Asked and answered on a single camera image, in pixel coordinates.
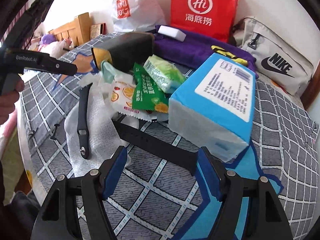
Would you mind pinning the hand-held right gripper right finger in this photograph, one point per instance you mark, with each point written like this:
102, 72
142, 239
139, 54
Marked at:
209, 177

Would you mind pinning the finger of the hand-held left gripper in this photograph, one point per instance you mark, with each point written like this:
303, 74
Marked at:
57, 66

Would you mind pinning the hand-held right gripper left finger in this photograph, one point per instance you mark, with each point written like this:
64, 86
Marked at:
115, 175

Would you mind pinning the mint green packet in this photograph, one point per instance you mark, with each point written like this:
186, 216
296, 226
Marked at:
108, 71

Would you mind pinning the orange fruit print packet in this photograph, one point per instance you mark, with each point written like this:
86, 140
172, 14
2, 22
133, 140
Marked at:
122, 95

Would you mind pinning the dark green box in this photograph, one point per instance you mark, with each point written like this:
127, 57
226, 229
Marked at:
127, 47

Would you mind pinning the blue tissue pack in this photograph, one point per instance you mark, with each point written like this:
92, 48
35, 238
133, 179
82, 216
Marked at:
212, 105

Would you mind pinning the green snack packet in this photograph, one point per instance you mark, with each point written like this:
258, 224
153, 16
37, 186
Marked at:
147, 95

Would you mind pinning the green pocket tissue pack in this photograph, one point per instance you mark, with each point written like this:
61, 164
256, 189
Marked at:
165, 73

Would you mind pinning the person's left hand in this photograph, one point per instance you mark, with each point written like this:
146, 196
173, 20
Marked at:
6, 107

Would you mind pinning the purple and white plush toy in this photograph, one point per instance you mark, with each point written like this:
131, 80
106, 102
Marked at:
53, 45

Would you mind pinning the wooden bedside furniture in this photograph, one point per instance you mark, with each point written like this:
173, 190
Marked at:
72, 28

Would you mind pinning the grey checked blanket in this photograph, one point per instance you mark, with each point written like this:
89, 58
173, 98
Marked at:
160, 195

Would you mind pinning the framed picture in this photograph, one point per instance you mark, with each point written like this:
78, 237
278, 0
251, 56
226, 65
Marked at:
98, 31

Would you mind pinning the small black clip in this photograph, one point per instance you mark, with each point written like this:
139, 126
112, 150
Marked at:
54, 132

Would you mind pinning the white plastic shopping bag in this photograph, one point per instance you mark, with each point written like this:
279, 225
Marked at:
136, 5

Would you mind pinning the person's leg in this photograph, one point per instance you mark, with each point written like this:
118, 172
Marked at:
20, 205

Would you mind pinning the white rectangular box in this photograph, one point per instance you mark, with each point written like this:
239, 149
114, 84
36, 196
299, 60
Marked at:
172, 33

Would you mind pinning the yellow and black packet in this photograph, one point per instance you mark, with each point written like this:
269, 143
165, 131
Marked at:
230, 55

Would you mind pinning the purple sweater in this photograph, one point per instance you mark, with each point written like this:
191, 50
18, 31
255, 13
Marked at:
182, 51

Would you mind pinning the grey sports bag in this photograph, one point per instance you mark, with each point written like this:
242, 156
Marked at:
272, 52

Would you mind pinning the red paper bag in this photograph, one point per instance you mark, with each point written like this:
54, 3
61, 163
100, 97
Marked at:
202, 7

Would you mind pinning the wooden bed frame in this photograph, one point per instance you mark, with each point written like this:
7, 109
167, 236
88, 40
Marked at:
311, 95

